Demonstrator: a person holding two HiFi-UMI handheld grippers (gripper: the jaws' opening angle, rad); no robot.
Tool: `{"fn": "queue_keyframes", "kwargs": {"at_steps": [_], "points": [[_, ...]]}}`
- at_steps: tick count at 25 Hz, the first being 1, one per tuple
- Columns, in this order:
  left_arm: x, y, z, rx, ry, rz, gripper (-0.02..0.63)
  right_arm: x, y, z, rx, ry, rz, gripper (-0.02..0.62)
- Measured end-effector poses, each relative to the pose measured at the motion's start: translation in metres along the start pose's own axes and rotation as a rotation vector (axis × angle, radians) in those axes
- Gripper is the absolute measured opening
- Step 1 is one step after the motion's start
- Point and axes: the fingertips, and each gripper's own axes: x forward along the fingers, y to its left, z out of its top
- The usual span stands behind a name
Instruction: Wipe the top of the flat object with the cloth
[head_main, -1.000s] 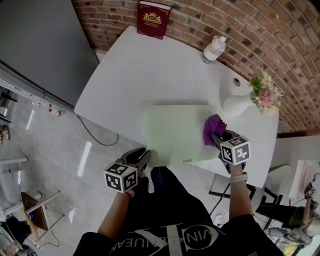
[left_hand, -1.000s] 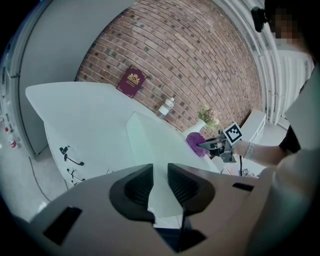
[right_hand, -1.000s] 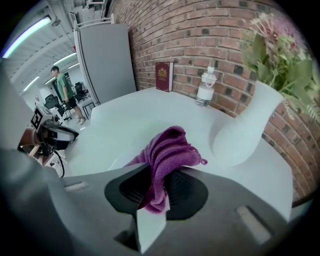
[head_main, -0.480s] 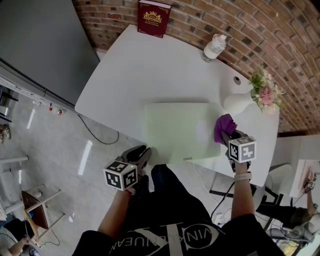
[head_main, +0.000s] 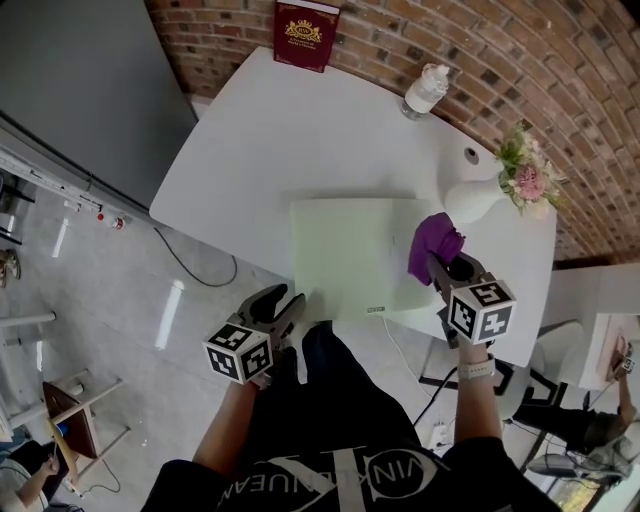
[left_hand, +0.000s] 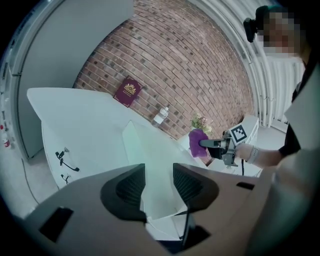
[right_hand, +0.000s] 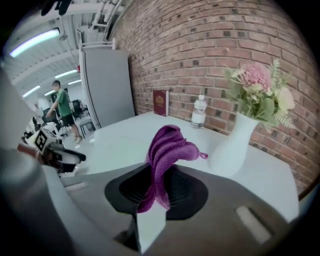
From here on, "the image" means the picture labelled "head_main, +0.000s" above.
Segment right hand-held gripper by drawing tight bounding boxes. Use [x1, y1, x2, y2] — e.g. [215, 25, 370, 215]
[425, 251, 518, 351]

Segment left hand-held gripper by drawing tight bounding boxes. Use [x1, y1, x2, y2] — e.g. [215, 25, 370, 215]
[202, 282, 308, 386]

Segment purple cloth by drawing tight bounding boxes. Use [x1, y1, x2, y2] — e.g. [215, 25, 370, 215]
[407, 211, 469, 287]

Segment pale green mat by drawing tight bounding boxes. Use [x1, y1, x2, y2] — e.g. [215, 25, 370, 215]
[289, 197, 435, 322]

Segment person's right forearm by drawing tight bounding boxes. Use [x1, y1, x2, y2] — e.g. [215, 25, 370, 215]
[452, 339, 506, 446]

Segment person's left forearm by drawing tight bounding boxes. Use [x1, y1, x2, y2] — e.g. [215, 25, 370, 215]
[192, 377, 274, 479]

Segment white ceramic vase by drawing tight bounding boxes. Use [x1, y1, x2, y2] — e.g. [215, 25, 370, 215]
[443, 177, 506, 225]

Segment person's dark trousers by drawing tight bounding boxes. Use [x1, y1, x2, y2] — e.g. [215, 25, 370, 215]
[249, 322, 416, 456]

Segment white wristwatch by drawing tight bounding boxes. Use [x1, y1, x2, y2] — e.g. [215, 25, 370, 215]
[457, 354, 497, 384]

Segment pink and white flower bouquet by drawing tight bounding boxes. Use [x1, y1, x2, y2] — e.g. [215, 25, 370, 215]
[494, 119, 569, 216]

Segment pale pink tray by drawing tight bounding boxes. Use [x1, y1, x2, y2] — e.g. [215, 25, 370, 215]
[579, 313, 640, 391]

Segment clear plastic bottle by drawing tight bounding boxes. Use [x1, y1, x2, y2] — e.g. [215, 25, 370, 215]
[401, 62, 450, 121]

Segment person's black printed t-shirt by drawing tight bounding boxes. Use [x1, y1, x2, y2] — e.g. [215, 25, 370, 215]
[142, 434, 566, 512]

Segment brown top side table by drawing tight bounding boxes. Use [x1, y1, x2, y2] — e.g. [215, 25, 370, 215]
[42, 369, 132, 496]

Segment light wooden stick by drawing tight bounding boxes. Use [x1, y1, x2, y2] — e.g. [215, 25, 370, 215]
[47, 419, 84, 497]

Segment maroon gold-crested book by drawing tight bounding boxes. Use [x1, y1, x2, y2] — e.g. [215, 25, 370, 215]
[273, 0, 342, 74]

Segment grey refrigerator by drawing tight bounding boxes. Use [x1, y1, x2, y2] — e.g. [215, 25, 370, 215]
[0, 0, 200, 214]

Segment black floor cable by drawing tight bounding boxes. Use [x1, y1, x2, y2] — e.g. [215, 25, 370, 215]
[152, 227, 239, 288]

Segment white cable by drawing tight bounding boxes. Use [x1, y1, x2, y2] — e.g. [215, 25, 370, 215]
[382, 317, 434, 399]

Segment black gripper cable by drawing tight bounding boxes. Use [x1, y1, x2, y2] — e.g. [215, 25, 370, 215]
[412, 367, 459, 426]

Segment white tubular frame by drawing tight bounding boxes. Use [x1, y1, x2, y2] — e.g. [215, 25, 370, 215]
[0, 310, 57, 349]

